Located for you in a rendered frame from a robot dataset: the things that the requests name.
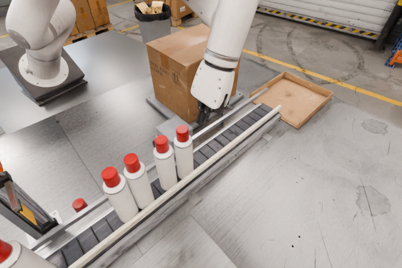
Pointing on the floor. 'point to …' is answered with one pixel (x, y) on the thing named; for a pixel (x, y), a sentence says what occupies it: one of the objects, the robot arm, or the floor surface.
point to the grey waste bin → (154, 29)
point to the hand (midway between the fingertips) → (203, 116)
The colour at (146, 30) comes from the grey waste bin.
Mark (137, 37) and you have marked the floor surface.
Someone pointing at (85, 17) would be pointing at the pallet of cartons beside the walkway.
